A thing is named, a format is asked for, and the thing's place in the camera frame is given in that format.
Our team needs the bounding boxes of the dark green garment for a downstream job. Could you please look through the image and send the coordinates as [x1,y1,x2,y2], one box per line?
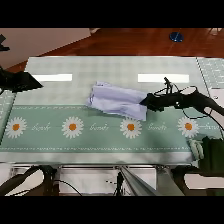
[199,135,224,177]

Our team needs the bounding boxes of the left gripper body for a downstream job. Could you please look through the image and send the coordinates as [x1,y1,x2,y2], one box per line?
[4,70,45,94]

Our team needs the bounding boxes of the light blue T-shirt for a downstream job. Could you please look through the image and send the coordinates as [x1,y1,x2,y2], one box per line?
[85,80,150,122]

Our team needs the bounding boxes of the white striped garment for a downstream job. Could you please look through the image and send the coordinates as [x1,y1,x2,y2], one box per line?
[187,137,205,162]

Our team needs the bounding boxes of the black cable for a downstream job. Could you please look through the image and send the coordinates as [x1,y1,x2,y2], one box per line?
[180,105,224,141]
[52,179,83,197]

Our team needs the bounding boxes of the blue round floor disc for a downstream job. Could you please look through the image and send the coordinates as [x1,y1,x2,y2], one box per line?
[168,31,185,43]

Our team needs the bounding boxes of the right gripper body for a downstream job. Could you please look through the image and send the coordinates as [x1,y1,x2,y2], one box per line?
[139,91,177,113]

